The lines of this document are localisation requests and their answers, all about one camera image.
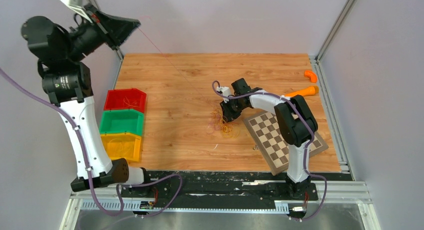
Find yellow plastic bin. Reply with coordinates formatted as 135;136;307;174
100;133;143;162

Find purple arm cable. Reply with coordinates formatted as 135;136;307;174
211;80;328;222
0;67;184;219

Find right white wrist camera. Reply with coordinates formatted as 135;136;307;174
217;86;231;103

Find orange plastic carrot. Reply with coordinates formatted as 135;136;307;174
285;85;320;98

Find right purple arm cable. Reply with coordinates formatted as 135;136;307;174
211;80;328;222

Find orange purple cable bundle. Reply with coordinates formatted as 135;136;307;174
205;109;241;139

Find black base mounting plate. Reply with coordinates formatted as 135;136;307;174
115;169;320;211

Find wooden chessboard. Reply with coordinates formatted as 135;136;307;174
241;111;340;175

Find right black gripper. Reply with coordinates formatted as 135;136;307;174
221;97;248;124

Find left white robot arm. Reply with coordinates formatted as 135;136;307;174
21;4;153;197

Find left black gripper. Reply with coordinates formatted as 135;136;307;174
63;3;139;63

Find red plastic bin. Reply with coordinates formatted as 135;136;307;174
103;88;147;113

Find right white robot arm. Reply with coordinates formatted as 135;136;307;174
212;78;318;199

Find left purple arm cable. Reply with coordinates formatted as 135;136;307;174
0;67;184;219

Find green plastic bin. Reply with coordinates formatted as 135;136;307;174
99;109;145;136

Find orange curved pipe piece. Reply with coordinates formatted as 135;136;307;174
303;70;318;83

